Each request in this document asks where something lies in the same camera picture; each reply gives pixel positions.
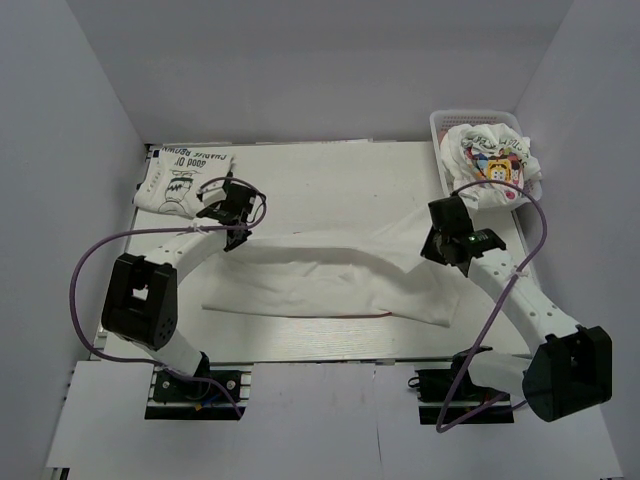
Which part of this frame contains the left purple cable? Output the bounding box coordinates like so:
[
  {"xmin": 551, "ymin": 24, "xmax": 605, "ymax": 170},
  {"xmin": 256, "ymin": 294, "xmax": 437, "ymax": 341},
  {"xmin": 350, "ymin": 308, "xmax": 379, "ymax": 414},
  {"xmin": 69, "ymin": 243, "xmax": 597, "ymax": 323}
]
[{"xmin": 71, "ymin": 177, "xmax": 270, "ymax": 419}]

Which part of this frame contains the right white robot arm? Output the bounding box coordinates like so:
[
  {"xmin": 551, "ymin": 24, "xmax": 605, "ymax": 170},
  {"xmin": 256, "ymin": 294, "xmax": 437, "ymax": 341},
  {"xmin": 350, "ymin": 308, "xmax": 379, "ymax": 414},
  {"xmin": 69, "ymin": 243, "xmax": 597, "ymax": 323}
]
[{"xmin": 421, "ymin": 195, "xmax": 613, "ymax": 422}]

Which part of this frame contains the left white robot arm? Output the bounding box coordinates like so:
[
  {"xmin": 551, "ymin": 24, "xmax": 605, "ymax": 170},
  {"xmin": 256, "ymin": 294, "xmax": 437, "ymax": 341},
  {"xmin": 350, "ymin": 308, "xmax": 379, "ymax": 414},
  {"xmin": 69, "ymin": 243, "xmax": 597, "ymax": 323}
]
[{"xmin": 101, "ymin": 179, "xmax": 266, "ymax": 399}]

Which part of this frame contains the folded Charlie Brown t-shirt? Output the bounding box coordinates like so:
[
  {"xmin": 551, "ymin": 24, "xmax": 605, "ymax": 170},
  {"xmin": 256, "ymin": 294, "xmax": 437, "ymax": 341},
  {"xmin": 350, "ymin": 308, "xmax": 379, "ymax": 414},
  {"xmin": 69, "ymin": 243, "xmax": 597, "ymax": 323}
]
[{"xmin": 133, "ymin": 146, "xmax": 235, "ymax": 218}]

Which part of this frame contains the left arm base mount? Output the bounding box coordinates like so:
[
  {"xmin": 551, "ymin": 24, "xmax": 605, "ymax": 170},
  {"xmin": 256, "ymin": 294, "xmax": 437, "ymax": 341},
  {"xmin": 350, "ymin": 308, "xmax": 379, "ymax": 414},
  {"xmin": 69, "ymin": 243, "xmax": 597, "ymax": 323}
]
[{"xmin": 144, "ymin": 367, "xmax": 251, "ymax": 421}]

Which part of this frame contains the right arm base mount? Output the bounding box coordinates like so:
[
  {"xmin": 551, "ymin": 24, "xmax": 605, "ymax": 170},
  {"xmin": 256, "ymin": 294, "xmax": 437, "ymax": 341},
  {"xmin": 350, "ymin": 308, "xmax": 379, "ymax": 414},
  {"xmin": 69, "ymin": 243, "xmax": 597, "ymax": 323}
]
[{"xmin": 407, "ymin": 368, "xmax": 514, "ymax": 426}]

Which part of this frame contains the white t-shirt colourful cartoon print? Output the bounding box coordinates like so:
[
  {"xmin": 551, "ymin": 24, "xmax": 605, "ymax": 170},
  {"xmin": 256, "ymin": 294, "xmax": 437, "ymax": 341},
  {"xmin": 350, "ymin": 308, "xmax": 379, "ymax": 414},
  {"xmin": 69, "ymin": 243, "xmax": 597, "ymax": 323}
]
[{"xmin": 439, "ymin": 123, "xmax": 542, "ymax": 211}]

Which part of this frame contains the white plastic basket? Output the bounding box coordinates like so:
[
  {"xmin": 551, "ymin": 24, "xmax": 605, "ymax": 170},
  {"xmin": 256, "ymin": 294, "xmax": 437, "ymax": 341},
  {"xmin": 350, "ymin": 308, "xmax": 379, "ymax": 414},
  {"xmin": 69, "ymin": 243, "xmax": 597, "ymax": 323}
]
[{"xmin": 430, "ymin": 110, "xmax": 526, "ymax": 195}]

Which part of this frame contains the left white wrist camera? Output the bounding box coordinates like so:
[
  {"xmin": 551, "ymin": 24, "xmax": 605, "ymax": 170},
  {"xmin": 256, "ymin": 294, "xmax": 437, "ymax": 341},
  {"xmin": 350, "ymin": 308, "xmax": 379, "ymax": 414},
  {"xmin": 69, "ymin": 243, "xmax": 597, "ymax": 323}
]
[{"xmin": 196, "ymin": 186, "xmax": 226, "ymax": 207}]

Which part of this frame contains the white t-shirt red print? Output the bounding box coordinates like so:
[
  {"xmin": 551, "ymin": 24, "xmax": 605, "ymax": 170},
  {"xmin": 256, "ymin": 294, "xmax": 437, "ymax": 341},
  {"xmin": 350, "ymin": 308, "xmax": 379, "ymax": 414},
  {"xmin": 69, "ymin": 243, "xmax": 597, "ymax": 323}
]
[{"xmin": 202, "ymin": 207, "xmax": 459, "ymax": 327}]

